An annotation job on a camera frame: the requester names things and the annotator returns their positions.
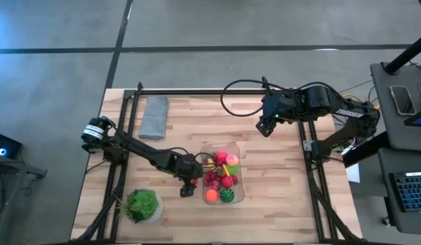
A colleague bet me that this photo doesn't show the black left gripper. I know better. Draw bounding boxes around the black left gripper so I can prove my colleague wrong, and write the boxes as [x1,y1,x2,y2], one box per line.
[170,152,205,199]

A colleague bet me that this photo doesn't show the black pole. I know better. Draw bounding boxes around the black pole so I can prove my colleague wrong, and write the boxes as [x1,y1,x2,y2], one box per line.
[383,31,421,75]

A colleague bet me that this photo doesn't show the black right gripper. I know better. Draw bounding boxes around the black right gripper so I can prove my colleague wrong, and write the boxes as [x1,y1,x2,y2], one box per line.
[255,90,302,138]

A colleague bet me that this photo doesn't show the green succulent in white pot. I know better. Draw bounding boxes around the green succulent in white pot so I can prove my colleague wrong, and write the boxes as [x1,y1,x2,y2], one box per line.
[121,188,165,225]

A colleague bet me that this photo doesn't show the black aluminium frame rail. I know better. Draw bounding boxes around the black aluminium frame rail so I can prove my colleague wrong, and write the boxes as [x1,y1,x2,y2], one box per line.
[307,120,360,243]
[94,90,129,243]
[110,91,140,243]
[123,88,302,97]
[296,120,329,243]

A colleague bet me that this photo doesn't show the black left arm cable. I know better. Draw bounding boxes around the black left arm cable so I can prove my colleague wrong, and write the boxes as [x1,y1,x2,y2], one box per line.
[161,146,191,157]

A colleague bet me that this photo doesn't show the blue folded cloth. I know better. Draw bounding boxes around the blue folded cloth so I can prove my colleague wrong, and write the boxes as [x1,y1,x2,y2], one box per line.
[138,95,170,140]

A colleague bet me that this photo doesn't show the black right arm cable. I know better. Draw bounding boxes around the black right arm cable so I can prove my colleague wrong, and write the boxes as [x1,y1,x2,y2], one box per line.
[219,76,347,118]

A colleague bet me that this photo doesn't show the white paper sheet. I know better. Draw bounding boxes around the white paper sheet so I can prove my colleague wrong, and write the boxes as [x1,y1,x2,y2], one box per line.
[345,163,362,184]

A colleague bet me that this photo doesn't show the yellow cable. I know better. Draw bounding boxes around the yellow cable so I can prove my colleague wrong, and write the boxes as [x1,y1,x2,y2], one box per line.
[341,93,381,110]

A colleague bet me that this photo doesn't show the black tablet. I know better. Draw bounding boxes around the black tablet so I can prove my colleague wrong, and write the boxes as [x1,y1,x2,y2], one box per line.
[403,107,421,129]

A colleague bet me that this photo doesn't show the black desk support bar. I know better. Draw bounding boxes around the black desk support bar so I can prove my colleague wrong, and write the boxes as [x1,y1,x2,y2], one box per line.
[342,131,391,168]

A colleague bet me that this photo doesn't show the grey desk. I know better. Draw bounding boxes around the grey desk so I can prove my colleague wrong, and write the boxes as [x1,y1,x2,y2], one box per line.
[369,62,421,152]
[377,146,421,236]

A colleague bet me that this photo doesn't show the black smartphone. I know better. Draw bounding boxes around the black smartphone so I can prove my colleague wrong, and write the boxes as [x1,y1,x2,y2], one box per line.
[388,85,417,116]

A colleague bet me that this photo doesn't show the clear plastic storage container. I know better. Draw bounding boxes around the clear plastic storage container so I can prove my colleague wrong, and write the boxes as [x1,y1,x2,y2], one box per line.
[199,142,246,206]

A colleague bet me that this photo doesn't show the black keyboard blue backlight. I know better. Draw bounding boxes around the black keyboard blue backlight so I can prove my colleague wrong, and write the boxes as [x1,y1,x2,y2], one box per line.
[390,171,421,213]

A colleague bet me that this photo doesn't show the black device with blue light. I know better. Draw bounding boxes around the black device with blue light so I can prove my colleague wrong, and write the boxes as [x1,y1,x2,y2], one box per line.
[0,131,24,160]

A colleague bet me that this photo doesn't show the black stand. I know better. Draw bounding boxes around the black stand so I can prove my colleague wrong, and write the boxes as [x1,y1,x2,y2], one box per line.
[0,152,48,198]

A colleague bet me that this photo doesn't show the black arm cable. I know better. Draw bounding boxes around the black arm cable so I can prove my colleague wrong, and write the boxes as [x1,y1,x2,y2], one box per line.
[161,146,191,157]
[219,76,347,118]

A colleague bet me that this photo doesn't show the green striped toy watermelon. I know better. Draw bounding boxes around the green striped toy watermelon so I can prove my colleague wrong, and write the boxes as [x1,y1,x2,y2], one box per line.
[219,188,235,203]

